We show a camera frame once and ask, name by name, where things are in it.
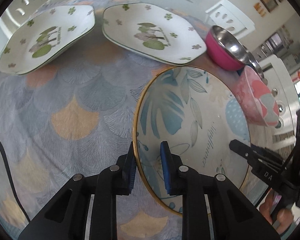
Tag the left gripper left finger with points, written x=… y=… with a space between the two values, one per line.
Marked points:
x=128 y=172

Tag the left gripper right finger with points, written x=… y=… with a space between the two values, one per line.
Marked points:
x=170 y=168

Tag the round leaf pattern plate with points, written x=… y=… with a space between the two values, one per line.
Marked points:
x=198 y=115

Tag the pink ceramic bowl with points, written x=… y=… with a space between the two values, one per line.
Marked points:
x=256 y=100

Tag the pink steel bowl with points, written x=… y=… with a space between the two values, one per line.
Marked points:
x=226 y=50

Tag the white floral plate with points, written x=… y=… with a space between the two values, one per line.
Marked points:
x=153 y=32
x=44 y=37

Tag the right hand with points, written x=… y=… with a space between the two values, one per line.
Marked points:
x=284 y=216

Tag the white chair right near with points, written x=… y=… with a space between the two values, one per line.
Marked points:
x=281 y=138

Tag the white chair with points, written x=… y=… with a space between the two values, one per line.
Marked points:
x=281 y=138
x=18 y=12
x=229 y=17

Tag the blue steel bowl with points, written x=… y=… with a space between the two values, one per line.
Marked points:
x=255 y=66

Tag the white chair right far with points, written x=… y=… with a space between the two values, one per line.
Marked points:
x=229 y=17

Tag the framed picture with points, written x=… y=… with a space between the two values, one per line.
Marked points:
x=270 y=5

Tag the white chair left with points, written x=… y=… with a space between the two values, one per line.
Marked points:
x=18 y=12

